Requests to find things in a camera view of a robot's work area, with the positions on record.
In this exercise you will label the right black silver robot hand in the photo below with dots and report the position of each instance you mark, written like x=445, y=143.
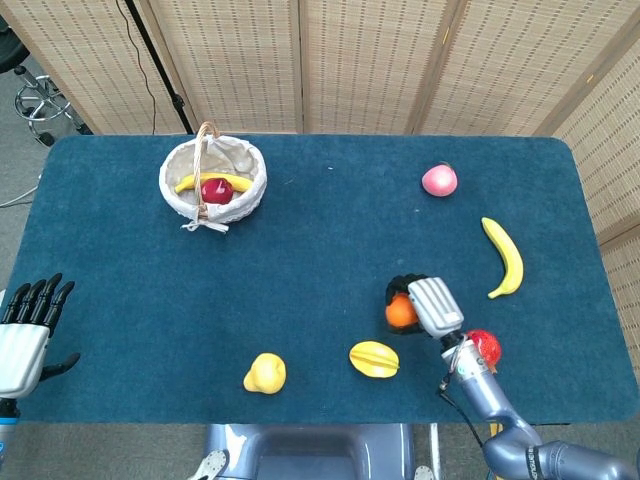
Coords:
x=437, y=305

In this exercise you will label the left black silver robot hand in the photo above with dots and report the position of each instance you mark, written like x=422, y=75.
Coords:
x=20, y=350

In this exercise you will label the orange fruit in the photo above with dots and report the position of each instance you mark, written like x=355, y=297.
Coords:
x=400, y=312

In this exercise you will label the red pomegranate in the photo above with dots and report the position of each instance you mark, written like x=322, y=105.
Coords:
x=490, y=347

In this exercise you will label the wicker basket with cloth lining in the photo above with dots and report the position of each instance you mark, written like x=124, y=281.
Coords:
x=225, y=155

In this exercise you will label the yellow starfruit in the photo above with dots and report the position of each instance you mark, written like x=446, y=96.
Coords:
x=375, y=360

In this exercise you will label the large yellow banana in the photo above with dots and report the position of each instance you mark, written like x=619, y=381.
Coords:
x=510, y=255

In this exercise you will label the pink peach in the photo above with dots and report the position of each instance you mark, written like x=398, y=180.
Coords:
x=440, y=180

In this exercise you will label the blue tablecloth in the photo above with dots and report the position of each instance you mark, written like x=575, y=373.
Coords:
x=320, y=250

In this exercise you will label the white table leg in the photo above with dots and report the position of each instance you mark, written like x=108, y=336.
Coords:
x=435, y=445

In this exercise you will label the yellow pear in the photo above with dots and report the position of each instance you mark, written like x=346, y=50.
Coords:
x=265, y=375

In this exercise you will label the blue-grey robot torso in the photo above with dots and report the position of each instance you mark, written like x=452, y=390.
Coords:
x=310, y=450

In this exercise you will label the small yellow banana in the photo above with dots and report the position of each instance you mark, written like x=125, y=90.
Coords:
x=240, y=182

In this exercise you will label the red apple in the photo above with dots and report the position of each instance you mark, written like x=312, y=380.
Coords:
x=217, y=191

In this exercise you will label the office chair with chrome base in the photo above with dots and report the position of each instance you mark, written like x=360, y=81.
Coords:
x=42, y=102

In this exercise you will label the woven bamboo folding screen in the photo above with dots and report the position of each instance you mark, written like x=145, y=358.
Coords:
x=240, y=65

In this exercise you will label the black tripod stand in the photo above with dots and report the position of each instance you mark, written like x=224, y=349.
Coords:
x=160, y=70

